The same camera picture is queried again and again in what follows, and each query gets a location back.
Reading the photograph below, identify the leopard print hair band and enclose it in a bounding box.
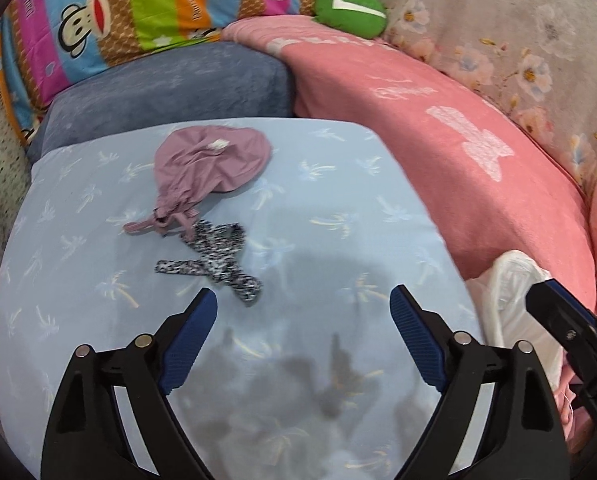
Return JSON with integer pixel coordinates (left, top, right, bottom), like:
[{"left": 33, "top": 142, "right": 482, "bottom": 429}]
[{"left": 154, "top": 220, "right": 263, "bottom": 304}]

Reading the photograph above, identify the mauve drawstring pouch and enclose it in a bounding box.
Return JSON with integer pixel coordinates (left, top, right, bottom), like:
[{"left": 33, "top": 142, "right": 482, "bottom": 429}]
[{"left": 124, "top": 126, "right": 272, "bottom": 240}]

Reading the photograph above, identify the white lined trash bin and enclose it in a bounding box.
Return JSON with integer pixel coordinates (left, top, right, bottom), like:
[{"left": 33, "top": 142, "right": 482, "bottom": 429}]
[{"left": 466, "top": 250, "right": 563, "bottom": 391}]

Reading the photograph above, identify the pink towel blanket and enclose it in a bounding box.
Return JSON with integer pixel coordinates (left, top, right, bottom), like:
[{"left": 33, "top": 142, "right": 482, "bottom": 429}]
[{"left": 221, "top": 15, "right": 597, "bottom": 308}]

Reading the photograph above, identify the grey floral quilt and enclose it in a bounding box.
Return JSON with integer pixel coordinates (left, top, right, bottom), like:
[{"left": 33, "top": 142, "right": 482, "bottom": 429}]
[{"left": 381, "top": 0, "right": 597, "bottom": 191}]

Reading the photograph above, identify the blue grey velvet cushion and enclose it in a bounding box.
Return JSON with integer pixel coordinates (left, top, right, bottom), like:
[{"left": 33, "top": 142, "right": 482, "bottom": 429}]
[{"left": 26, "top": 41, "right": 295, "bottom": 162}]

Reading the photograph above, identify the green checkmark plush cushion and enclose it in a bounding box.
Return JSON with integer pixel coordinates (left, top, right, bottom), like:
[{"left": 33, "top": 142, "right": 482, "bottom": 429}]
[{"left": 314, "top": 0, "right": 387, "bottom": 39}]

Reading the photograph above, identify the colourful monkey striped quilt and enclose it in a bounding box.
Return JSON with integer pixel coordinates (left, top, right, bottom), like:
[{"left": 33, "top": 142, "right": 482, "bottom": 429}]
[{"left": 0, "top": 0, "right": 315, "bottom": 146}]

